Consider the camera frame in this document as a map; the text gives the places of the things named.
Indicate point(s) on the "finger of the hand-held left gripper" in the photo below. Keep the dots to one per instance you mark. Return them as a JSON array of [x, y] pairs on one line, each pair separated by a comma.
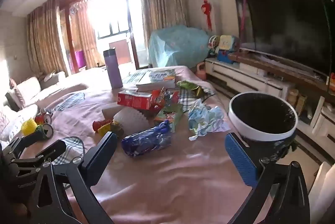
[[44, 146]]

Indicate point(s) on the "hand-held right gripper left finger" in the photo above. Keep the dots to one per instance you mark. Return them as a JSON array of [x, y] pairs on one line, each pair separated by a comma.
[[100, 153]]

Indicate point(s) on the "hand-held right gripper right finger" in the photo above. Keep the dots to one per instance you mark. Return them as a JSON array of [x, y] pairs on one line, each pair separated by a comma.
[[242, 158]]

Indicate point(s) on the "white foam fruit net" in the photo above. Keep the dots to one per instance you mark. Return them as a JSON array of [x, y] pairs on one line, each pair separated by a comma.
[[130, 122]]

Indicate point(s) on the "blue snack packet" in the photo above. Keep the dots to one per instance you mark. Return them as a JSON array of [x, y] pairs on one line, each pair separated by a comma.
[[146, 139]]

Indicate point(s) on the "blue white paper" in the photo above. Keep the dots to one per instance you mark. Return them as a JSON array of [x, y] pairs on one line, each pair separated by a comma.
[[206, 116]]

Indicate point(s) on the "red snack package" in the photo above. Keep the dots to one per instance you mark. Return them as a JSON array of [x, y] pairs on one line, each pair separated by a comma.
[[133, 101]]

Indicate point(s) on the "green snack packet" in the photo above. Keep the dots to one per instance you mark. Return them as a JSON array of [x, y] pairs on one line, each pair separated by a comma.
[[170, 116]]

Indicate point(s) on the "green drink can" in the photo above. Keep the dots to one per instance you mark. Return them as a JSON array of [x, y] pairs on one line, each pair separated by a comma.
[[45, 131]]

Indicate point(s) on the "red plastic toy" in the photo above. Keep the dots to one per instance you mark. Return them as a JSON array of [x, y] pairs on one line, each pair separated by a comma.
[[100, 125]]

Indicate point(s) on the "red drink can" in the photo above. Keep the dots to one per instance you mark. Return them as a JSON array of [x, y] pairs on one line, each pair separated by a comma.
[[42, 116]]

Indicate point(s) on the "pink striped cushion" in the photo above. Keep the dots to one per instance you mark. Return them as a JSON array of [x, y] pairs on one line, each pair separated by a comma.
[[26, 90]]

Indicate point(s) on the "light sofa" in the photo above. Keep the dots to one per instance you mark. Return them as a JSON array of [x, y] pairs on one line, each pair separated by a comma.
[[52, 85]]

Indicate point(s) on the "pink blanket with plaid patches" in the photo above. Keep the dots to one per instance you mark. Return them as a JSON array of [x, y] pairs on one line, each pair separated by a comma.
[[162, 187]]

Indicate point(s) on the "white tv cabinet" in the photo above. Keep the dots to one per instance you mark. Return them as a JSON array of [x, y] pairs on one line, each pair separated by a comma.
[[251, 80]]

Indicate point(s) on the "thin white blue book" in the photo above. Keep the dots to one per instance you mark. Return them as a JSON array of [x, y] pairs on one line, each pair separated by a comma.
[[132, 77]]

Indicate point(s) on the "purple thermos bottle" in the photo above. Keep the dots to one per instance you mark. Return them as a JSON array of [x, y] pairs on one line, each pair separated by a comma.
[[113, 69]]

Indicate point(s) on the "green yellow snack bag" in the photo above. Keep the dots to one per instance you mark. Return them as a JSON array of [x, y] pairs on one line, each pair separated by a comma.
[[191, 86]]

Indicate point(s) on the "thick white book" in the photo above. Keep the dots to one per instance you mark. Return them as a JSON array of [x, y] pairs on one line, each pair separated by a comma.
[[157, 80]]

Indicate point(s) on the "magenta storage box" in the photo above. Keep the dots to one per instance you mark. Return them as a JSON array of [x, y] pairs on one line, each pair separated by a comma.
[[79, 59]]

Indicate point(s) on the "brown wooden tv shelf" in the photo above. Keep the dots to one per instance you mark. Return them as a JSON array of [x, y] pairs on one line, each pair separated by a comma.
[[282, 71]]

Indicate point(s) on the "pink watering can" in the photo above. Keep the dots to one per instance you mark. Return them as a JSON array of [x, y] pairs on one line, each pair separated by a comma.
[[201, 71]]

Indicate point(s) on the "blue toy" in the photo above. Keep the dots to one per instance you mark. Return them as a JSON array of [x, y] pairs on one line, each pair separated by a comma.
[[226, 56]]

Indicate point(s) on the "beige patterned curtain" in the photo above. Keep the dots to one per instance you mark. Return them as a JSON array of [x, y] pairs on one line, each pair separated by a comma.
[[163, 6], [44, 38]]

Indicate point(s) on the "colourful toy phone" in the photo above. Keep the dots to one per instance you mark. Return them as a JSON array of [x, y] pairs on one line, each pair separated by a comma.
[[225, 42]]

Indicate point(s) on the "orange balcony curtain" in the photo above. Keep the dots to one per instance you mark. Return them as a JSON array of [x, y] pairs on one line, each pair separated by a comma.
[[83, 33]]

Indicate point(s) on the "teal dust cover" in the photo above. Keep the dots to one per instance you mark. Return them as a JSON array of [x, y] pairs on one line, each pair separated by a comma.
[[178, 46]]

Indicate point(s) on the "sliding glass door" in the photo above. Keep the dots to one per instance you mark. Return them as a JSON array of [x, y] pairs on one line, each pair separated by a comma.
[[112, 17]]

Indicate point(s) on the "black television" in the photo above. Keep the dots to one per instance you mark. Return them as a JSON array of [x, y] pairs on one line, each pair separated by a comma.
[[285, 27]]

